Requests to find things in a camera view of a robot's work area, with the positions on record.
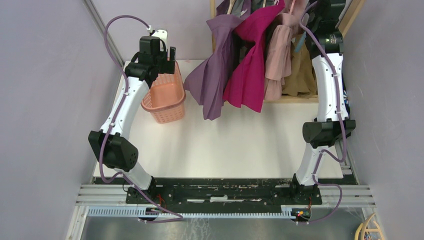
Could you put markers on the blue-grey plastic hanger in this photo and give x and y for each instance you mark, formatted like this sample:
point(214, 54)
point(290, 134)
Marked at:
point(300, 42)

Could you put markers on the magenta skirt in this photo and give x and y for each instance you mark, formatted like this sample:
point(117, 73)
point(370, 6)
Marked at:
point(247, 82)

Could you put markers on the wooden hanger on floor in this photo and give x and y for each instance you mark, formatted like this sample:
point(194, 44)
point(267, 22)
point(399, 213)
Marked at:
point(369, 230)

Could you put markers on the orange plastic basket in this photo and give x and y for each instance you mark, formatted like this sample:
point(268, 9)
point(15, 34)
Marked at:
point(165, 99)

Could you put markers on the wooden clothes rack frame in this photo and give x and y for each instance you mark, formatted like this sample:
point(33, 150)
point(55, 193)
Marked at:
point(346, 19)

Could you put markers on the tan brown skirt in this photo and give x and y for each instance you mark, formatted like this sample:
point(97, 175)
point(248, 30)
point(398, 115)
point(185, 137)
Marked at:
point(302, 81)

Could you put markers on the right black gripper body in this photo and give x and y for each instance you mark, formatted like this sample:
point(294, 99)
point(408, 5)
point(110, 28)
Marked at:
point(312, 24)

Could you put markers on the purple pleated skirt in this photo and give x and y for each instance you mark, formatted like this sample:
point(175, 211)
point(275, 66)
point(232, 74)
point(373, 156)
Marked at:
point(207, 82)

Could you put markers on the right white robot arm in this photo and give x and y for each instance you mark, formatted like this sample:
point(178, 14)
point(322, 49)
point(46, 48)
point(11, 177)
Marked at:
point(332, 124)

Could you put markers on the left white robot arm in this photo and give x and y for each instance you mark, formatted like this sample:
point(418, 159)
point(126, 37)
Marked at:
point(110, 144)

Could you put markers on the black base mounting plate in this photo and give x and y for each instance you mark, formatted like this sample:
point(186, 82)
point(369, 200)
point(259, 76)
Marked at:
point(231, 195)

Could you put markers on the pink pleated skirt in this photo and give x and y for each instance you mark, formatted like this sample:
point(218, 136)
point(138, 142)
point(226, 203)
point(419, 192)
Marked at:
point(278, 55)

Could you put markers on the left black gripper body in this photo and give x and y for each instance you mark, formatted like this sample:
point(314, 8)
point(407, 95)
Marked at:
point(165, 66)

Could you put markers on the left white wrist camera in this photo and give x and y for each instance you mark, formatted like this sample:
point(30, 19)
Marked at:
point(159, 33)

